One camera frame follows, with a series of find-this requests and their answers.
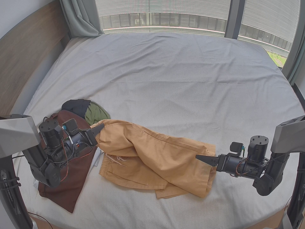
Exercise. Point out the window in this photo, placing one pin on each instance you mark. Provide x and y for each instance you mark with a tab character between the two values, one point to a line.
166	3

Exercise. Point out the bed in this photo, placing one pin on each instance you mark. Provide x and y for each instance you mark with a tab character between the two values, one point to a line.
166	68

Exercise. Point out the black garment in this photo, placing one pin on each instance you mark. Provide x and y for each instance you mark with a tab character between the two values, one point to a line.
73	107

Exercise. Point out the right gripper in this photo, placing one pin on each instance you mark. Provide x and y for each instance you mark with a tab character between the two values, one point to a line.
228	163

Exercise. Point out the tan shorts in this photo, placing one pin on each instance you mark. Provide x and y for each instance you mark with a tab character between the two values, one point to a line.
162	151

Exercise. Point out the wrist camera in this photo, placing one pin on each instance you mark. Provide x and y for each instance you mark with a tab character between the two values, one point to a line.
236	147
71	125

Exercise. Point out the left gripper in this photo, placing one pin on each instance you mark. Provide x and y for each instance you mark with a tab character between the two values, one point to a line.
88	139

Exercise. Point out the brown shorts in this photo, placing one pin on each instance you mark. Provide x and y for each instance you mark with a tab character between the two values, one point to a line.
69	187

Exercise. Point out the green garment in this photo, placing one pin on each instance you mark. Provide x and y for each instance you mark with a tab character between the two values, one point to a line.
97	113

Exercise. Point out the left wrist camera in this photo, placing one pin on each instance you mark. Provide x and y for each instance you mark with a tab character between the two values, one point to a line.
71	125

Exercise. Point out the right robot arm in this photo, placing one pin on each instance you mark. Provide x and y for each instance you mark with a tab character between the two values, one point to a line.
286	135

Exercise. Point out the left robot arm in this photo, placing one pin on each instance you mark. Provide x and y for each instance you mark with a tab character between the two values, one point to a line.
19	132

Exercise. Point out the grey-green curtain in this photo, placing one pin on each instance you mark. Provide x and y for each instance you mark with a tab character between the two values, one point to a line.
78	13
293	75

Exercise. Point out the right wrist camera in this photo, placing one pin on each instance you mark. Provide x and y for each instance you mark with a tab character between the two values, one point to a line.
236	147

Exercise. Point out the pale grey garment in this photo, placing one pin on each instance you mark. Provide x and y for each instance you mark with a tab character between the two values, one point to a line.
96	160

